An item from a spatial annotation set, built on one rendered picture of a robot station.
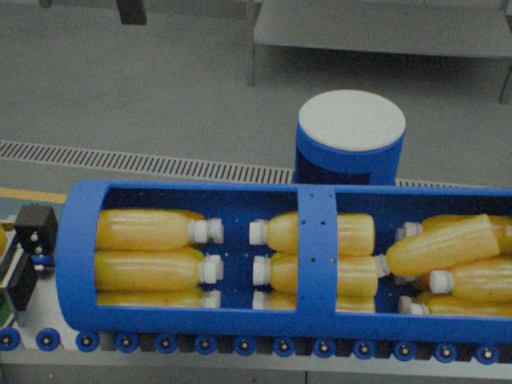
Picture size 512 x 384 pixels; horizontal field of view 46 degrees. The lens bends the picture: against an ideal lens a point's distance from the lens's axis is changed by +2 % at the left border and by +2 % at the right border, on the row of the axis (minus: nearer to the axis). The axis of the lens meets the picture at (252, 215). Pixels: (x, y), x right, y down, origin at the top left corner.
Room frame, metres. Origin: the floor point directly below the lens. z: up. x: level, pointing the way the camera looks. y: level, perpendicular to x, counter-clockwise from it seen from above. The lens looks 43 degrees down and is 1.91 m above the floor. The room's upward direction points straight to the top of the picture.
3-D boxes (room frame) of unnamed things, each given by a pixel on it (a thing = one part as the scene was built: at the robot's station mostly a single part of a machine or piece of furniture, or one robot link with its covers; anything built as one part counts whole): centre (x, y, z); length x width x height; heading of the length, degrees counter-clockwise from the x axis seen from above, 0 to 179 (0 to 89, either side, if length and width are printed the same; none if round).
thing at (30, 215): (0.99, 0.49, 0.95); 0.10 x 0.07 x 0.10; 178
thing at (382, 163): (1.34, -0.26, 0.59); 0.28 x 0.28 x 0.88
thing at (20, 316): (0.79, 0.46, 0.99); 0.10 x 0.02 x 0.12; 178
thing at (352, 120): (1.34, -0.26, 1.03); 0.28 x 0.28 x 0.01
